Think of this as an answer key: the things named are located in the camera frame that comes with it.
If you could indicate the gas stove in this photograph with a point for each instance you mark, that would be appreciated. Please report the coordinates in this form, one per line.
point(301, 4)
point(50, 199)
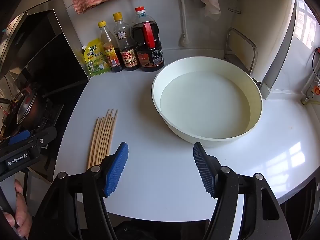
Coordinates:
point(50, 115)

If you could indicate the white round basin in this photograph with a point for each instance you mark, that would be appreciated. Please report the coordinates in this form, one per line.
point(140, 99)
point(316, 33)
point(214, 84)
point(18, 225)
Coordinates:
point(205, 105)

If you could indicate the pot with glass lid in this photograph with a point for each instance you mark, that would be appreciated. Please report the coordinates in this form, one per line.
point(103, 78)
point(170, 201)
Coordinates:
point(27, 110)

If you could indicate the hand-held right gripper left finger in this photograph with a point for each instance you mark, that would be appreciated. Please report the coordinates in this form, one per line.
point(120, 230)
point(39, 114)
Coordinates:
point(116, 170)

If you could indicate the bundle of wooden chopsticks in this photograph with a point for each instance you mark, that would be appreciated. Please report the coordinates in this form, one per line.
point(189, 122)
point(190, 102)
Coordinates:
point(102, 140)

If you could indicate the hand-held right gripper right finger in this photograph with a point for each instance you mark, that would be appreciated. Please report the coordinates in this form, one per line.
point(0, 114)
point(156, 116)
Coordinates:
point(203, 170)

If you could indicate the beige hanging cloth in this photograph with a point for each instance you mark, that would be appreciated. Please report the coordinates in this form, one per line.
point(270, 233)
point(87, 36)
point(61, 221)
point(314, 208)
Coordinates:
point(211, 2)

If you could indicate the yellow seasoning pouch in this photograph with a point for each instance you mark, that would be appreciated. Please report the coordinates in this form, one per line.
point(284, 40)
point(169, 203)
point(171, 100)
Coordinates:
point(96, 60)

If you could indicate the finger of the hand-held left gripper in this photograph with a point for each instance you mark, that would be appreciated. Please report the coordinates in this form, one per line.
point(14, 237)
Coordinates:
point(18, 136)
point(45, 135)

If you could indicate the white dish brush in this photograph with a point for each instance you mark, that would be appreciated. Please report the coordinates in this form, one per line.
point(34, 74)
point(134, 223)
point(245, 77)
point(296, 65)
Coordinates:
point(183, 17)

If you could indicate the person's left hand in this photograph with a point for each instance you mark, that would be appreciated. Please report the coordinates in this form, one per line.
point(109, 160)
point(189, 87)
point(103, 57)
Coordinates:
point(22, 212)

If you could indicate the small yellow-cap vinegar bottle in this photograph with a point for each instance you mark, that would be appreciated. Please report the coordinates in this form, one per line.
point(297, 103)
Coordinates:
point(112, 55)

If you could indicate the black range hood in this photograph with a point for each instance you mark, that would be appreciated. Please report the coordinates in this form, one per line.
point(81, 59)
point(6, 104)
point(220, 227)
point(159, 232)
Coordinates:
point(50, 42)

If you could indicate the yellow-cap soy sauce bottle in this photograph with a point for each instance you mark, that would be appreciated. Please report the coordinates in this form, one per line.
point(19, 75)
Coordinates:
point(128, 57)

